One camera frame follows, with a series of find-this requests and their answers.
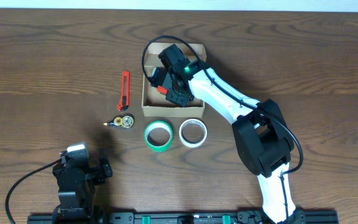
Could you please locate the red black stapler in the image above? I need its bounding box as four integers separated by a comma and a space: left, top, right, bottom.
157, 86, 168, 95

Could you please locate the white tape roll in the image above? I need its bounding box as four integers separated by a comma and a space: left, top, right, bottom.
179, 118, 208, 149

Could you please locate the red utility knife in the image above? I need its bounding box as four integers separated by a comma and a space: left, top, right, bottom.
117, 70, 130, 111

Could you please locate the green tape roll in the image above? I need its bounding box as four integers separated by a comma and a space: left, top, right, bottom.
144, 121, 173, 152

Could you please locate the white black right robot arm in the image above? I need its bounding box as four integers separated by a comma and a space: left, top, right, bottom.
153, 44, 296, 223

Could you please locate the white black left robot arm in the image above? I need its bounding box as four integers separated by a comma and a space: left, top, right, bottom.
52, 149, 112, 224

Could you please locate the open cardboard box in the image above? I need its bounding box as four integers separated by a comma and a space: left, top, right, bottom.
142, 42, 205, 118

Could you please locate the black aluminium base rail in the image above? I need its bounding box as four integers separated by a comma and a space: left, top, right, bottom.
27, 210, 339, 224

